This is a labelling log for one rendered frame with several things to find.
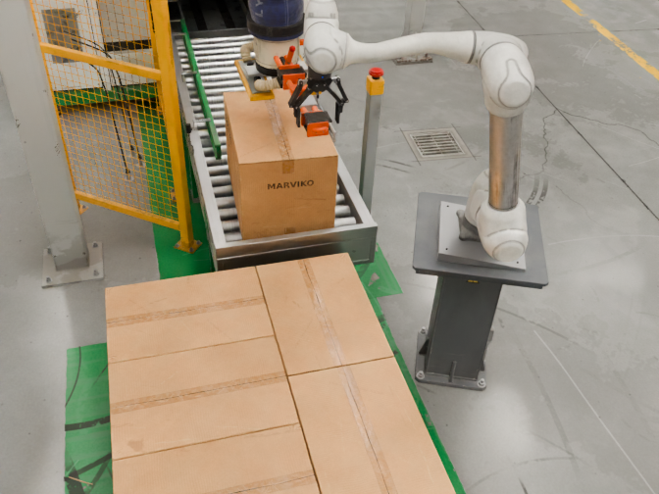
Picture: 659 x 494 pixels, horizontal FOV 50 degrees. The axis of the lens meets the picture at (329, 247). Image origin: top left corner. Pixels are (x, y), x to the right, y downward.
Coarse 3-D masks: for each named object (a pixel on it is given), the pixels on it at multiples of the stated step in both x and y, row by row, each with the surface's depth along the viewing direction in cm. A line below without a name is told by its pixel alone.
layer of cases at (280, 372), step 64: (128, 320) 262; (192, 320) 263; (256, 320) 264; (320, 320) 266; (128, 384) 238; (192, 384) 239; (256, 384) 241; (320, 384) 242; (384, 384) 243; (128, 448) 219; (192, 448) 220; (256, 448) 221; (320, 448) 222; (384, 448) 223
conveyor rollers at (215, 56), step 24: (216, 48) 452; (216, 72) 424; (192, 96) 401; (216, 96) 397; (216, 120) 377; (216, 168) 341; (216, 192) 327; (336, 192) 334; (336, 216) 320; (240, 240) 302
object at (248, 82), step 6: (234, 60) 295; (240, 60) 295; (240, 66) 290; (240, 72) 286; (246, 78) 281; (252, 78) 281; (258, 78) 276; (264, 78) 282; (246, 84) 278; (252, 84) 277; (246, 90) 275; (252, 90) 273; (270, 90) 275; (252, 96) 271; (258, 96) 271; (264, 96) 272; (270, 96) 272
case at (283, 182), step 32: (224, 96) 315; (288, 96) 317; (256, 128) 293; (288, 128) 295; (256, 160) 275; (288, 160) 277; (320, 160) 280; (256, 192) 283; (288, 192) 287; (320, 192) 290; (256, 224) 294; (288, 224) 297; (320, 224) 301
